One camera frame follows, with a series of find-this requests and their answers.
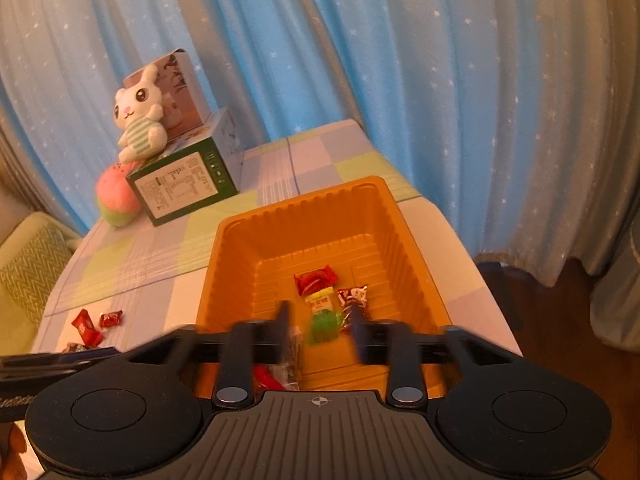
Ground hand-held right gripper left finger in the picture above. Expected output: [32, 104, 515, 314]
[125, 301, 293, 409]

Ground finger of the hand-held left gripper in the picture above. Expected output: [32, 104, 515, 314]
[0, 348, 122, 362]
[0, 361, 96, 380]

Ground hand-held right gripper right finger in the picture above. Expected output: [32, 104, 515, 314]
[349, 305, 521, 407]

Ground clear packet dark sticks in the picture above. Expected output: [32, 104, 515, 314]
[287, 325, 304, 391]

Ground red packet white label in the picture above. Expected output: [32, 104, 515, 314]
[71, 309, 104, 347]

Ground brown red candy packet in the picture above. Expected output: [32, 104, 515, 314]
[336, 285, 369, 336]

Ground yellow green candy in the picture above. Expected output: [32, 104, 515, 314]
[304, 287, 346, 347]

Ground large red snack packet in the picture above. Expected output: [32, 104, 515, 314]
[252, 365, 288, 392]

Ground shiny red foil candy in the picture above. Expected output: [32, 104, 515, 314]
[294, 265, 338, 295]

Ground orange plastic tray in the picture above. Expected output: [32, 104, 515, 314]
[195, 175, 453, 397]

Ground person's left hand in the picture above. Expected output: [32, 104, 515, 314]
[0, 422, 28, 480]

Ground green zigzag cushion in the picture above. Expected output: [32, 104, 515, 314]
[0, 222, 74, 326]

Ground light green sofa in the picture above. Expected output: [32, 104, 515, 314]
[0, 210, 83, 361]

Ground pink green plush toy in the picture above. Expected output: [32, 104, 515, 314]
[96, 162, 141, 228]

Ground green cardboard box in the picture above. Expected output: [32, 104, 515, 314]
[125, 107, 246, 227]

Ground grey star curtain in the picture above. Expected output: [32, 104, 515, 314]
[0, 110, 51, 216]
[295, 0, 640, 288]

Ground white rabbit plush toy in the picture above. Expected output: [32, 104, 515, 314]
[114, 64, 168, 163]

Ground grey upright cardboard box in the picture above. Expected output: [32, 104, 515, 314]
[122, 49, 211, 143]

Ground grey lace-trimmed cloth cover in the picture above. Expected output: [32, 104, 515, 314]
[590, 230, 640, 357]

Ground blue star curtain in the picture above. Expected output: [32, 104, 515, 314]
[0, 0, 366, 233]

